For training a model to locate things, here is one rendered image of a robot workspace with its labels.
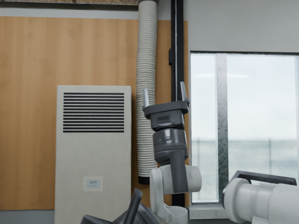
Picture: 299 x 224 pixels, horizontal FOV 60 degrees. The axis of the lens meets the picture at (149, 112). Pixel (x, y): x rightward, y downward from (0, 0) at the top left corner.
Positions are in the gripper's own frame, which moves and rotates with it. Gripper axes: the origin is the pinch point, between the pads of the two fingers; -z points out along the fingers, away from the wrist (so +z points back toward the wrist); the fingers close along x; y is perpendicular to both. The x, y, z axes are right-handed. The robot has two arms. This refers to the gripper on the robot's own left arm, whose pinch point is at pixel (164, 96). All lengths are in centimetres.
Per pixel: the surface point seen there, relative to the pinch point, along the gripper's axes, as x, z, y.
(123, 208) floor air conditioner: -55, 30, -114
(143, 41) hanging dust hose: -27, -89, -99
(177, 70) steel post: -6, -70, -121
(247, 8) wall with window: 60, -123, -133
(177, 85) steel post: -7, -59, -124
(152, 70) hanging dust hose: -24, -67, -107
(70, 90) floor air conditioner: -78, -51, -81
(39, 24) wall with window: -108, -116, -83
